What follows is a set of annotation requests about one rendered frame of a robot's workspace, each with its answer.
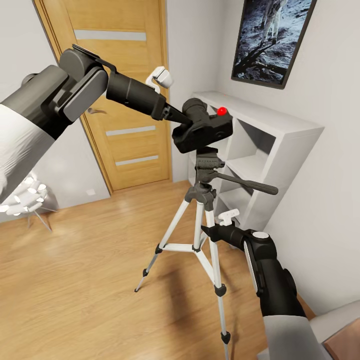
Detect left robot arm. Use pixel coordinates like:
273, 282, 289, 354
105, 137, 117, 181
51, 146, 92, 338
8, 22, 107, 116
0, 44, 193, 205

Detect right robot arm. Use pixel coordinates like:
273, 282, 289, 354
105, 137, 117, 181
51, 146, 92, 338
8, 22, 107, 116
201, 208, 327, 360

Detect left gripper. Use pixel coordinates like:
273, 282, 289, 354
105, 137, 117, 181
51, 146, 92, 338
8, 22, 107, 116
125, 78, 193, 125

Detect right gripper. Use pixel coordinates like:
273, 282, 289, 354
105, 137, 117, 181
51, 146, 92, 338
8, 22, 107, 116
201, 220, 241, 246

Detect digital camera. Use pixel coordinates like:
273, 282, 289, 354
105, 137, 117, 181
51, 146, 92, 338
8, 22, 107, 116
172, 98, 234, 154

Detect camera tripod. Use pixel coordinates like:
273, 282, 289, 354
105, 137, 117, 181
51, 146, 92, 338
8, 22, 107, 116
134, 146, 279, 360

